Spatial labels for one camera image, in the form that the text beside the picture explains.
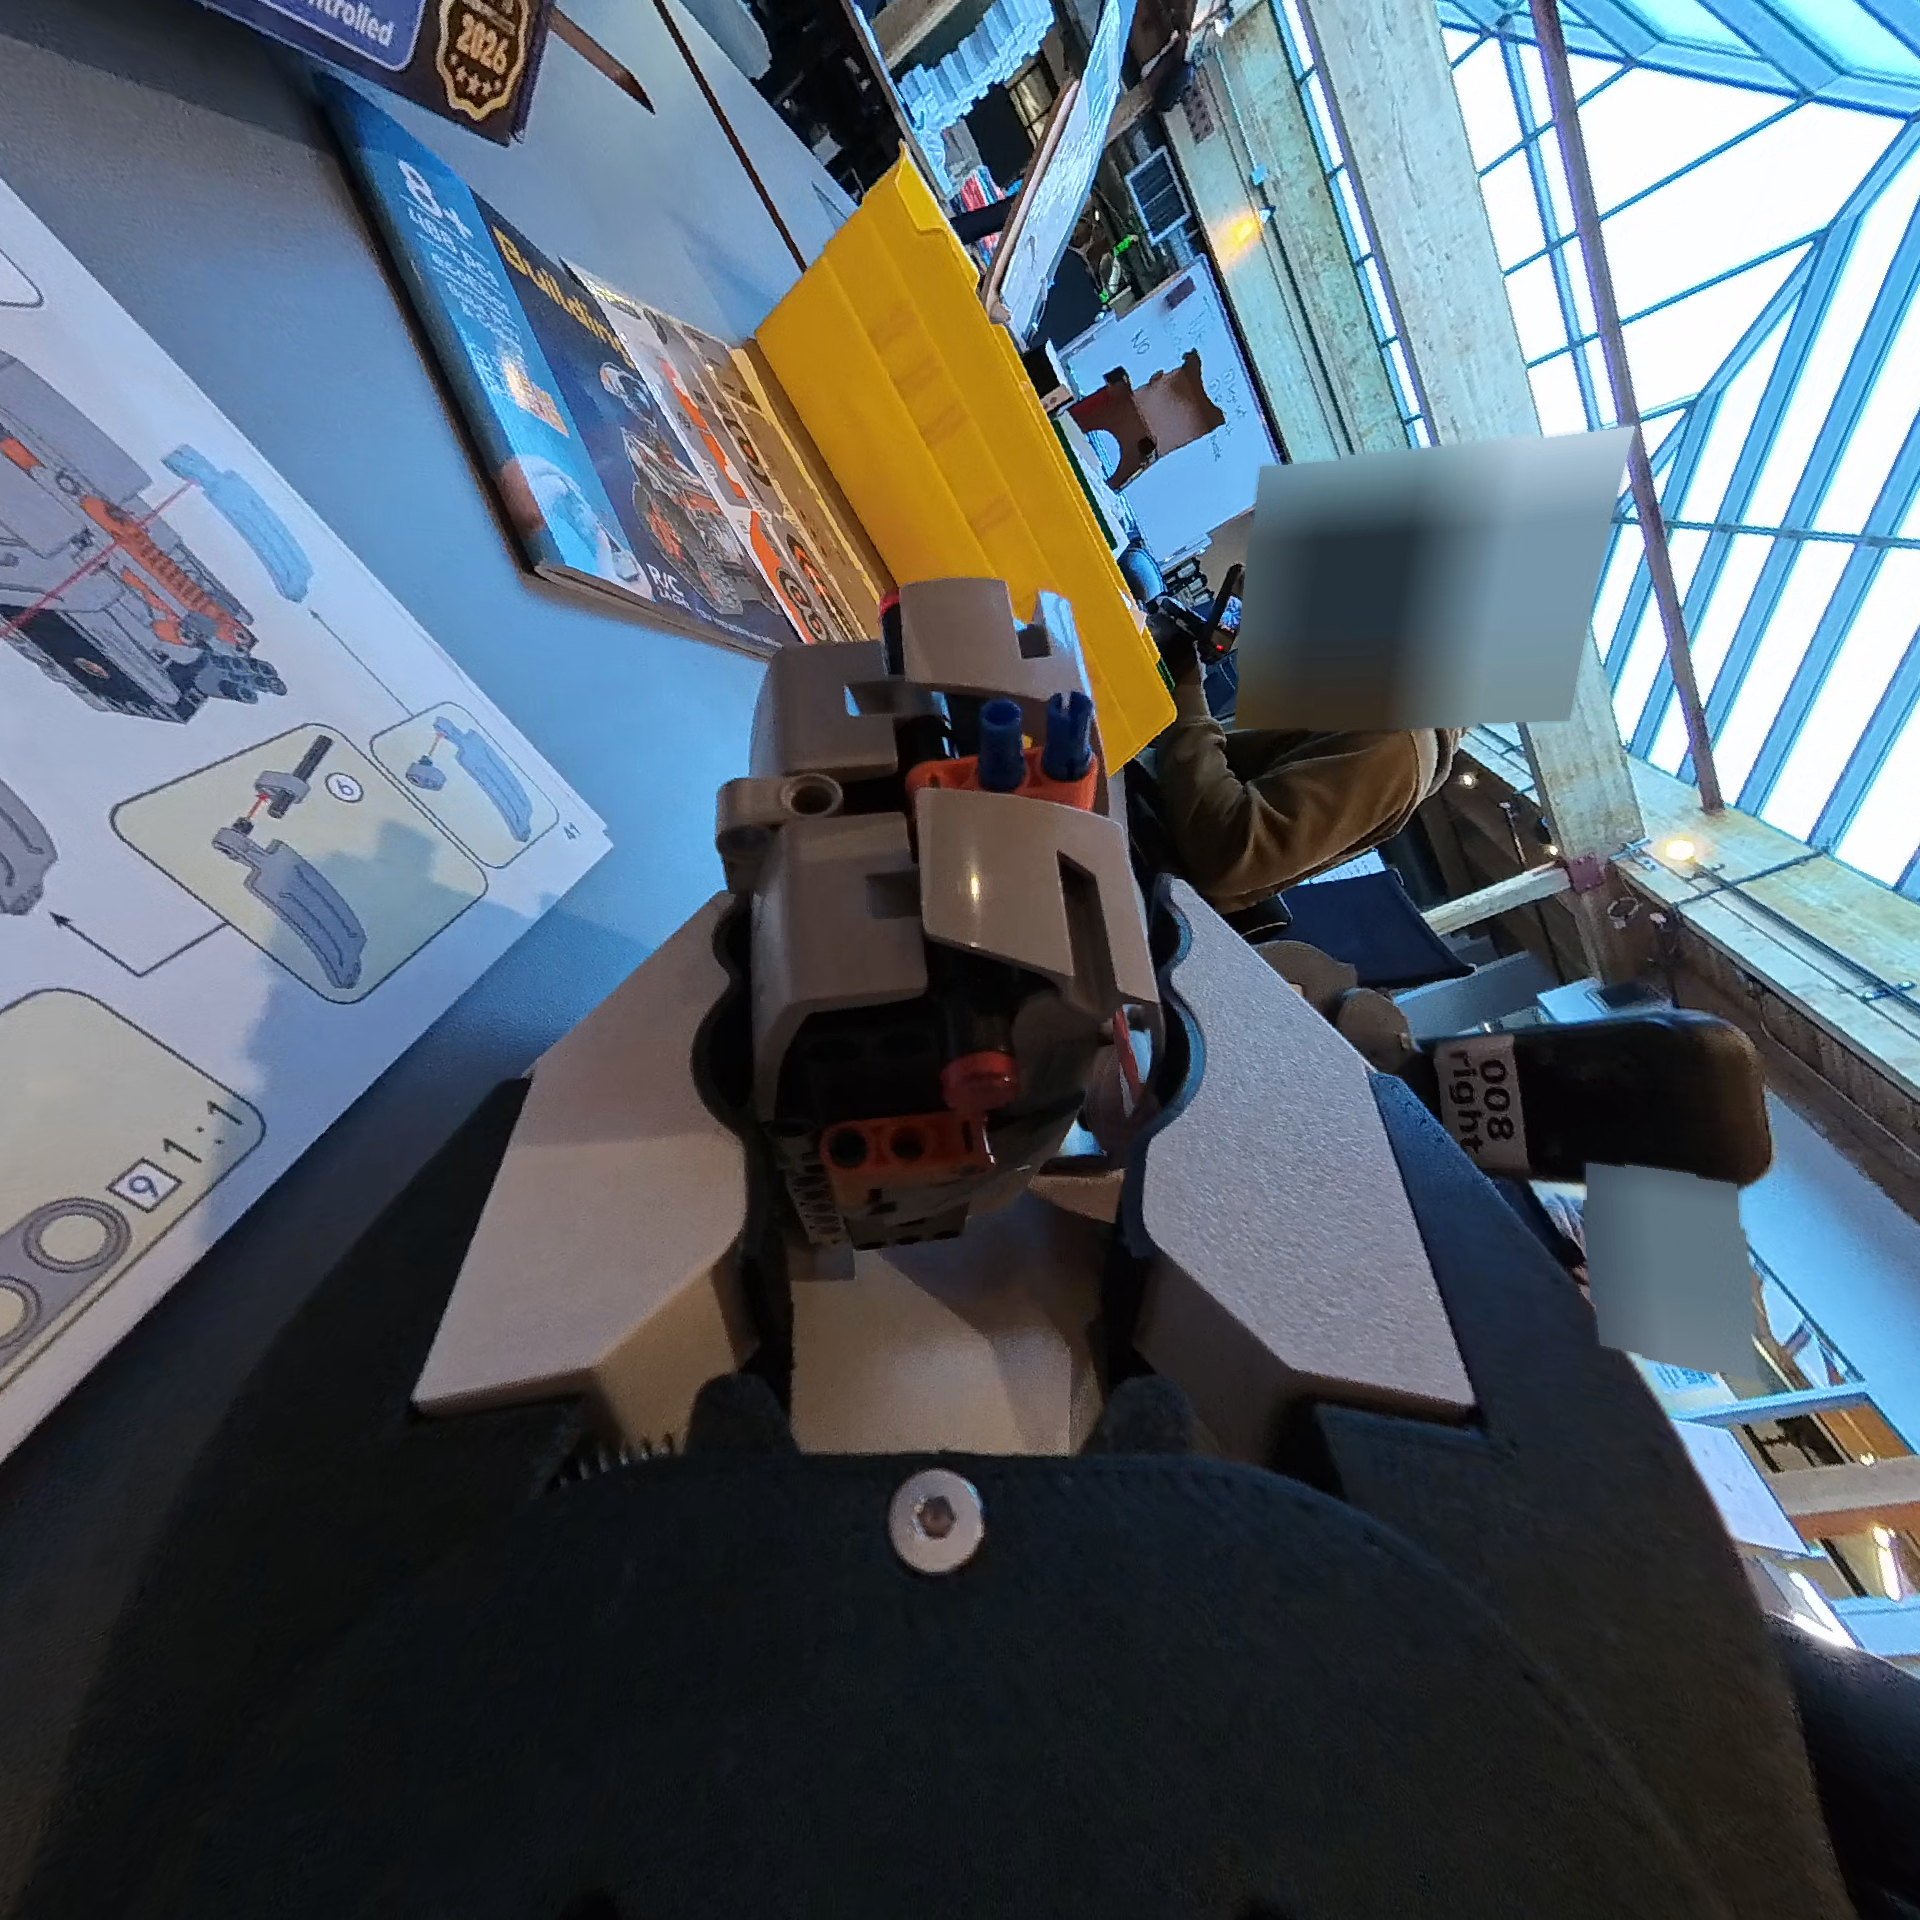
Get white standing board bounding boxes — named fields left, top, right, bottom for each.
left=991, top=0, right=1144, bottom=347

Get blue robot kit box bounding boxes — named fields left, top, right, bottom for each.
left=205, top=0, right=556, bottom=144

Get robot sticker sheet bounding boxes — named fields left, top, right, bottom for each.
left=586, top=272, right=895, bottom=648

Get dark office chair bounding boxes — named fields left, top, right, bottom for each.
left=1291, top=871, right=1479, bottom=993

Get open instruction manual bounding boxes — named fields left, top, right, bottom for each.
left=0, top=181, right=617, bottom=1472

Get yellow plastic bin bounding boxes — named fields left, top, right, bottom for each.
left=752, top=149, right=1179, bottom=767

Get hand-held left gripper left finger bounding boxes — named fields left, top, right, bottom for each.
left=415, top=893, right=787, bottom=1463

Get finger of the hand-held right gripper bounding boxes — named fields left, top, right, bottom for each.
left=1249, top=937, right=1424, bottom=1081

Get grey desk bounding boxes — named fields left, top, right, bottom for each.
left=0, top=0, right=901, bottom=1562

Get grey building block robot body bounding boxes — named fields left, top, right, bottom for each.
left=716, top=579, right=1170, bottom=1263

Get brown cardboard cutout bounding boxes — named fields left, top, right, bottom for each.
left=1071, top=356, right=1227, bottom=488

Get blue instruction booklet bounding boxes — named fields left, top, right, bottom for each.
left=326, top=75, right=812, bottom=648

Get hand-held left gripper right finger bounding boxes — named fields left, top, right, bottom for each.
left=1130, top=877, right=1479, bottom=1466

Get whiteboard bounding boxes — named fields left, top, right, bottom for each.
left=1052, top=263, right=1277, bottom=557

